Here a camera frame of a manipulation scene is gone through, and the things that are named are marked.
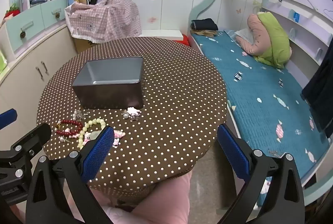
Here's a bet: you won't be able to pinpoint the dark hanging garment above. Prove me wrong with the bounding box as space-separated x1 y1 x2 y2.
300 36 333 136

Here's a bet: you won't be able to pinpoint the green quilt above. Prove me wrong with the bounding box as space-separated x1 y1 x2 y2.
253 12 292 69

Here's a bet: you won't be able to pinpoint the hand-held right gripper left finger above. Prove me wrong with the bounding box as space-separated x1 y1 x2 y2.
25 126 115 224

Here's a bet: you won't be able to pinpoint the person's pink trousers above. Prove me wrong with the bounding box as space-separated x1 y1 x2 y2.
91 169 193 224

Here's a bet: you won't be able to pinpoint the pink pillow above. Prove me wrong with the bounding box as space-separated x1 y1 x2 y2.
235 14 273 56

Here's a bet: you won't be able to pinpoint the pink checked cloth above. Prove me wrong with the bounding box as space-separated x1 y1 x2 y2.
65 0 142 44

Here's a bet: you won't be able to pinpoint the grey metal tin box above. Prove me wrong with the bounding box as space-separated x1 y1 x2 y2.
72 57 145 110

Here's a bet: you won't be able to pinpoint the red and green toy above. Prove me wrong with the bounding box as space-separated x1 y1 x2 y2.
4 4 21 19

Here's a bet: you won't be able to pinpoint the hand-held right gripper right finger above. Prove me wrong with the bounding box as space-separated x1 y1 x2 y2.
217 124 305 224

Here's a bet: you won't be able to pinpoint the folded dark clothes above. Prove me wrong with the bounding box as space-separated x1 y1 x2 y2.
191 18 218 31

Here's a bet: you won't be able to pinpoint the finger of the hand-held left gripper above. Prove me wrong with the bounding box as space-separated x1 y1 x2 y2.
0 109 17 131
0 123 52 164

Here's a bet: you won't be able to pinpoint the pale green bead bracelet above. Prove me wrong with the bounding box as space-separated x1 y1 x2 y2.
77 118 107 149

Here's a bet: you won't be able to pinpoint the pink charm jewelry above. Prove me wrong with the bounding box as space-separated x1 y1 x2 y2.
112 130 125 148

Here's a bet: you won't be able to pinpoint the beige cabinet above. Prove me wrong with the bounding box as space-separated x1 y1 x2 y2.
0 23 78 162

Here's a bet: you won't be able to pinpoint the red bead bracelet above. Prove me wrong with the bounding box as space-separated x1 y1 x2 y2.
56 120 84 137

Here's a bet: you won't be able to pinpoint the teal bed blanket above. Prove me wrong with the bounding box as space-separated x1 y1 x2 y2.
191 30 331 178

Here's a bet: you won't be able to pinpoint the folded tan clothes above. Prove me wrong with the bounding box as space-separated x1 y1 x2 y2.
190 29 217 38

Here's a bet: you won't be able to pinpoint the white flat box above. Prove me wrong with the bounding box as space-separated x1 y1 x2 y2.
142 30 183 42

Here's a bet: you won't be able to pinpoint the silver pearl charm bracelet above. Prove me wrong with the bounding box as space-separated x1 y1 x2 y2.
72 109 90 120

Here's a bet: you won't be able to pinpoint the pink bow pearl clip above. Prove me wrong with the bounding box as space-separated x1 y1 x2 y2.
122 107 142 121

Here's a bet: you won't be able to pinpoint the cardboard box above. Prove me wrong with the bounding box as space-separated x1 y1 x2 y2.
74 36 104 54

